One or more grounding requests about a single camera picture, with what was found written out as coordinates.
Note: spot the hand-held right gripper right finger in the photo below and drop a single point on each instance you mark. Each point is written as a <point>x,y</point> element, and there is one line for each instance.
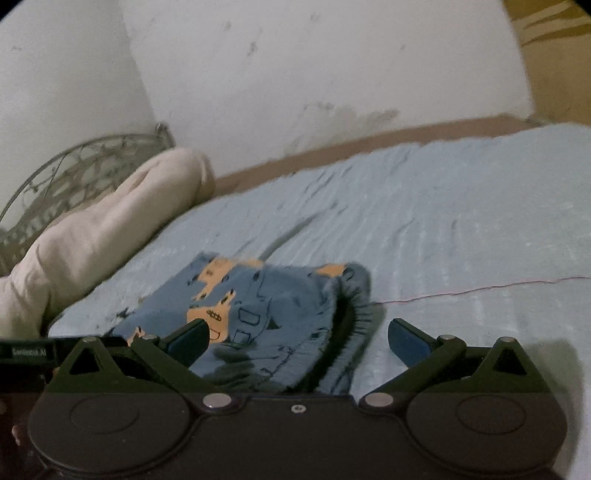
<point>408,342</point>

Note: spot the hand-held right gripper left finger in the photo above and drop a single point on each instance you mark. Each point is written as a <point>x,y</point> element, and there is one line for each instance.
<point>190,342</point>

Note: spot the blue printed pants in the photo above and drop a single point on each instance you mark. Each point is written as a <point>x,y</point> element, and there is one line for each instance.
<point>277,314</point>

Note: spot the red thread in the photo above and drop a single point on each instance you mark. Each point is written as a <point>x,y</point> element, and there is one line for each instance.
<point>461,291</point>

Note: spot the light blue bed sheet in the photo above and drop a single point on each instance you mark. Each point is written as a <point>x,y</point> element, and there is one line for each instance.
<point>438,212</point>

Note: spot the cream duvet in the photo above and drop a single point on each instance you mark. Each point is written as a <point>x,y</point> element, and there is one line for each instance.
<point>101,221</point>

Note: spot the metal bed headboard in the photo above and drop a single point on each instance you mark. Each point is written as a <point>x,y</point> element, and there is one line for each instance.
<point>55,175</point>

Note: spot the brown mattress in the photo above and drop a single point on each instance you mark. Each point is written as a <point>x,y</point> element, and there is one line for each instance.
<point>323,154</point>

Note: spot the wooden wardrobe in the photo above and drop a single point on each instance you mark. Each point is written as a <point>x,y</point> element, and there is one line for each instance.
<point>558,55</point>

